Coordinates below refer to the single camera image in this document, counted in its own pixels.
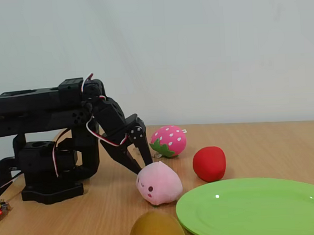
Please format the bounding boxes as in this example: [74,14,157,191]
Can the brown kiwi toy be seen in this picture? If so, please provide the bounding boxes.
[127,209,187,235]

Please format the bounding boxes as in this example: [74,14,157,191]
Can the pink strawberry plush toy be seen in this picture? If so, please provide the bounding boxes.
[148,124,189,160]

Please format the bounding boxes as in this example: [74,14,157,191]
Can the white red black servo cable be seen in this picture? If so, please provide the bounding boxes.
[51,128,72,178]
[0,172,24,200]
[80,72,107,102]
[84,116,129,149]

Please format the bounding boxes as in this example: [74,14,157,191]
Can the green plastic plate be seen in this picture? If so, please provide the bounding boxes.
[174,175,314,235]

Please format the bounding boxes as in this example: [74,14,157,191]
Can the pink peach plush toy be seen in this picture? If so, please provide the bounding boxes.
[134,160,184,206]

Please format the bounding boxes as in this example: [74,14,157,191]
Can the red strawberry toy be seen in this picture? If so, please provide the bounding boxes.
[192,145,228,184]

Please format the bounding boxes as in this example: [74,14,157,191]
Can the small controller circuit board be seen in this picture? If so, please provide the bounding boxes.
[0,198,12,223]

